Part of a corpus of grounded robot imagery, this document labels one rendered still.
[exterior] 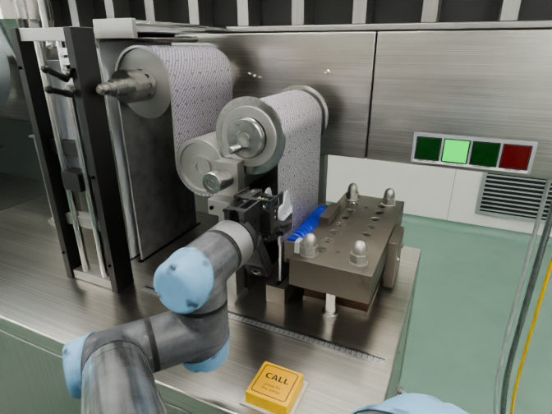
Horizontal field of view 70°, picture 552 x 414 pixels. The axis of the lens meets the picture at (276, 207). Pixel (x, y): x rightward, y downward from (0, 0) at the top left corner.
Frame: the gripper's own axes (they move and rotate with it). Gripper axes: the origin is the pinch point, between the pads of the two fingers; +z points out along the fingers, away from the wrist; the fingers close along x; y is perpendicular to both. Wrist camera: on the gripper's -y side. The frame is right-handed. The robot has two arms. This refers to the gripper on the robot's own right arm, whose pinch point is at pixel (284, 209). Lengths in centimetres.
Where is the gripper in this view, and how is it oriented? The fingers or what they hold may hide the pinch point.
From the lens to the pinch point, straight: 80.4
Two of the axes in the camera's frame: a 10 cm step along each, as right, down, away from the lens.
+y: 0.0, -9.2, -3.8
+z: 4.2, -3.5, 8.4
